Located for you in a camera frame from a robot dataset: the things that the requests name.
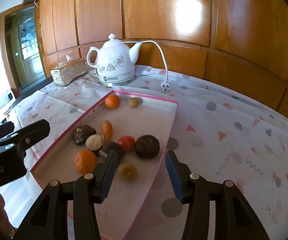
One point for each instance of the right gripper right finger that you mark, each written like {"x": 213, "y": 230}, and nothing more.
{"x": 234, "y": 216}

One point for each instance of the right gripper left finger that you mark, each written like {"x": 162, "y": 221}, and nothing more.
{"x": 47, "y": 218}

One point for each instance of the large orange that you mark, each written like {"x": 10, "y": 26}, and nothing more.
{"x": 85, "y": 161}

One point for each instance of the dark wrinkled passion fruit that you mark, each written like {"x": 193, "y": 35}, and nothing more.
{"x": 81, "y": 133}

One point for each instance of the cut eggplant piece small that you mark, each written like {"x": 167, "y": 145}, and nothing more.
{"x": 94, "y": 143}

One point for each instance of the patterned white tablecloth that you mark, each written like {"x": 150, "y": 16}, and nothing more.
{"x": 218, "y": 133}

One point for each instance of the small orange carrot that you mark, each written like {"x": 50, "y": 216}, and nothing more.
{"x": 107, "y": 131}

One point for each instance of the silver ornate tissue box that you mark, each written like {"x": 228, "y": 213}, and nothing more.
{"x": 66, "y": 72}

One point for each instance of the yellow-green longan near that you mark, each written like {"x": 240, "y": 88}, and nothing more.
{"x": 127, "y": 172}

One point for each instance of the yellow-green longan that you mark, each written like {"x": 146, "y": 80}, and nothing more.
{"x": 127, "y": 172}
{"x": 133, "y": 102}

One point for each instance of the small orange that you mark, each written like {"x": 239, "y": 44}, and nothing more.
{"x": 112, "y": 101}

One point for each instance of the glass panel door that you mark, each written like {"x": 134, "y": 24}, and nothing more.
{"x": 20, "y": 48}

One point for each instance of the red tomato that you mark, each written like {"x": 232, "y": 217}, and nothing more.
{"x": 127, "y": 143}

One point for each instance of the dark round mangosteen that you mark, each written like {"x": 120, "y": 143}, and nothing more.
{"x": 147, "y": 146}

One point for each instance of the pink rimmed shallow tray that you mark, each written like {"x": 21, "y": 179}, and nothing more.
{"x": 153, "y": 116}

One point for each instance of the yellow-green longan far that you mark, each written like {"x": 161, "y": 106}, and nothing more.
{"x": 133, "y": 102}

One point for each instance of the white ceramic electric kettle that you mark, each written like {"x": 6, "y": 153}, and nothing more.
{"x": 114, "y": 62}

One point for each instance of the wooden wall cabinet panels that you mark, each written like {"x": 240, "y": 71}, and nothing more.
{"x": 238, "y": 44}

